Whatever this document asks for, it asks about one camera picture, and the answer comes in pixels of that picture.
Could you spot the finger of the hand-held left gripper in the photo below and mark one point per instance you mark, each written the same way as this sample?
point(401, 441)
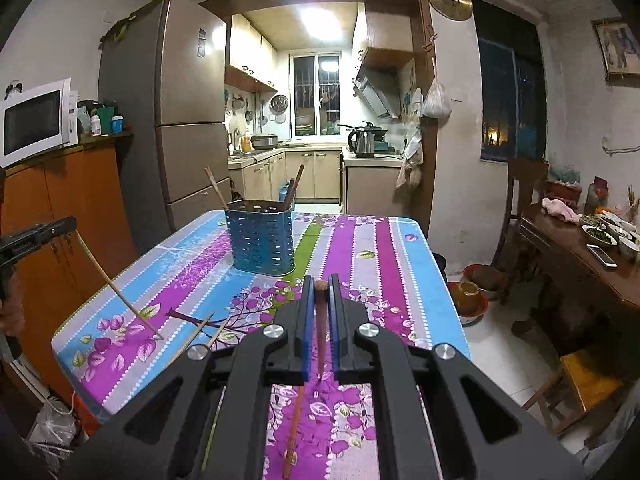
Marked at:
point(45, 232)

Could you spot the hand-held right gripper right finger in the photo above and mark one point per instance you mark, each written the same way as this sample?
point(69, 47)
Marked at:
point(334, 330)

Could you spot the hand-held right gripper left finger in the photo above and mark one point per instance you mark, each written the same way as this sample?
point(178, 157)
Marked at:
point(303, 330)

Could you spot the dark brown chopstick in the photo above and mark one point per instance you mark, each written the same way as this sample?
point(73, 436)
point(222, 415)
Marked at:
point(296, 184)
point(320, 330)
point(287, 192)

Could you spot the light bamboo chopstick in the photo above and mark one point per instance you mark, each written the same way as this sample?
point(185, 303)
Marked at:
point(197, 332)
point(220, 332)
point(216, 187)
point(120, 286)

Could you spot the blue perforated utensil holder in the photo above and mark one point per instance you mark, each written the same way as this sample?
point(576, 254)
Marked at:
point(260, 240)

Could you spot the person's left hand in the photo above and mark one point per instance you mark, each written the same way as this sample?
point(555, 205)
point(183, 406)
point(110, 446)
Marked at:
point(10, 310)

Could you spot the orange wooden cabinet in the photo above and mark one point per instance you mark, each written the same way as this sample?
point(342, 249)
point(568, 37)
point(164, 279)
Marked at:
point(75, 195)

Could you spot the floral striped tablecloth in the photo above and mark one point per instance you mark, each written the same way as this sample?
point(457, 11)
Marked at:
point(350, 250)

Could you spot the white microwave oven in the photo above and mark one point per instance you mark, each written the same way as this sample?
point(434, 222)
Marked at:
point(30, 125)

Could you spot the white pill bottle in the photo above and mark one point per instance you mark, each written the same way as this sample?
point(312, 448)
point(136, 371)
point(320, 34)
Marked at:
point(95, 126)

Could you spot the blue lidded jar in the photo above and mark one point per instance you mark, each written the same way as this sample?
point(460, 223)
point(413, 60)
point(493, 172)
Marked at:
point(117, 125)

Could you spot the green plastic cup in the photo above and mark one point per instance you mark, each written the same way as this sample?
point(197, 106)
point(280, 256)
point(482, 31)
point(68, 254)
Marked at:
point(106, 117)

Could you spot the red floor basin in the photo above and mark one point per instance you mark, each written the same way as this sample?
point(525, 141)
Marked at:
point(470, 305)

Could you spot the small panda figure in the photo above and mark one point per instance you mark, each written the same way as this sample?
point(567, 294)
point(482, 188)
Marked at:
point(14, 89)

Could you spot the beige kitchen base cabinets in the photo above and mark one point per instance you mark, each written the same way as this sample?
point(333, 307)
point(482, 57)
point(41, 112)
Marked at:
point(320, 175)

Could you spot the brown floor basin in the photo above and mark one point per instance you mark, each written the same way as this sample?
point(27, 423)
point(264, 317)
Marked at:
point(485, 276)

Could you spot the long hanging kitchen towel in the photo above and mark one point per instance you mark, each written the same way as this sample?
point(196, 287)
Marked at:
point(411, 160)

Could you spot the steel electric kettle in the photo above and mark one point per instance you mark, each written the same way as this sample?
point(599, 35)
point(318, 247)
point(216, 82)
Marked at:
point(362, 142)

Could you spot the crumpled clear plastic bag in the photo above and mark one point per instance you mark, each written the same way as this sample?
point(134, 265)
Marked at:
point(55, 425)

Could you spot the black wok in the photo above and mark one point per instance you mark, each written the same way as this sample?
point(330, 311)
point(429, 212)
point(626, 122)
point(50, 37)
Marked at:
point(380, 132)

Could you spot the grey refrigerator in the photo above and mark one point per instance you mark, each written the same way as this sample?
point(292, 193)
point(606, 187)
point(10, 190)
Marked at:
point(185, 85)

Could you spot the hanging round strainer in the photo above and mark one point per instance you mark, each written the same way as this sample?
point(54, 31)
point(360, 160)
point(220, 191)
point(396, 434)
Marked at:
point(279, 104)

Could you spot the barred kitchen window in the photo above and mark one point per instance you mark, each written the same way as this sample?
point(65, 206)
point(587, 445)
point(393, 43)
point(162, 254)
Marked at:
point(315, 95)

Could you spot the small hanging white cloth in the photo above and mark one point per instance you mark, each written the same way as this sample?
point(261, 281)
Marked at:
point(415, 105)

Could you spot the steel range hood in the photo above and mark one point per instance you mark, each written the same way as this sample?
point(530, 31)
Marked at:
point(375, 92)

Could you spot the dark wooden chair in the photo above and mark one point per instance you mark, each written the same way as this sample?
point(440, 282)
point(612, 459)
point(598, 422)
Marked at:
point(525, 180)

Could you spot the dark wooden side table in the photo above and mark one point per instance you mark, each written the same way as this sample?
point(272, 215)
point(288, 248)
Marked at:
point(565, 245)

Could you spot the hanging white plastic bag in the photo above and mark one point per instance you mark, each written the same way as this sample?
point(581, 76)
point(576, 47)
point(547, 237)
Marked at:
point(436, 102)

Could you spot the small wooden stool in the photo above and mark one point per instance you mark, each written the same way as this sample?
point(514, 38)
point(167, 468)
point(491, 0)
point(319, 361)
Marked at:
point(585, 375)

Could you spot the pink cloth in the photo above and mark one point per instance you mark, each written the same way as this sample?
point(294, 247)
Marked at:
point(560, 208)

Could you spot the white smartphone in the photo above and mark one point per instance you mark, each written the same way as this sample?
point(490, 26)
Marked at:
point(602, 255)

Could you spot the bowl of green vegetables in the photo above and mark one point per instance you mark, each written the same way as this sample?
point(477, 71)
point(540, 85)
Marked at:
point(599, 235)
point(594, 219)

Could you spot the glass jar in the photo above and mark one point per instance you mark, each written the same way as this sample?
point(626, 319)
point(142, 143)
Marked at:
point(596, 197)

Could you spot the dark room window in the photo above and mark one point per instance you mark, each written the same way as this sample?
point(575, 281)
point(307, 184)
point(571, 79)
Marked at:
point(505, 85)

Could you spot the white bowl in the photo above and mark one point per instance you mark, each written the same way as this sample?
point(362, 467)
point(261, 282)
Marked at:
point(630, 249)

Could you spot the square ceiling light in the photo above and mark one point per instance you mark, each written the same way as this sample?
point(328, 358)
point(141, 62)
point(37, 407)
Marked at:
point(322, 22)

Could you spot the beige kitchen wall cabinets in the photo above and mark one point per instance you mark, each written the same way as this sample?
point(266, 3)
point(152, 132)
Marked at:
point(245, 50)

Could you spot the wall cabinet above range hood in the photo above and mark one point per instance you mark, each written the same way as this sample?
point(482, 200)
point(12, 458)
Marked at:
point(390, 30)

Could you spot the white wall socket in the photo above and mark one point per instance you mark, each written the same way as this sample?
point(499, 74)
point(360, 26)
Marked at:
point(607, 143)

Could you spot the round brass wall plate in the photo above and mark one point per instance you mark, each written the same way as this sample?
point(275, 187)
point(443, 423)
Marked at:
point(450, 0)

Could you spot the framed wall picture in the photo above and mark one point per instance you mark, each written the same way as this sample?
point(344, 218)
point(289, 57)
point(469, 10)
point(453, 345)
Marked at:
point(617, 47)

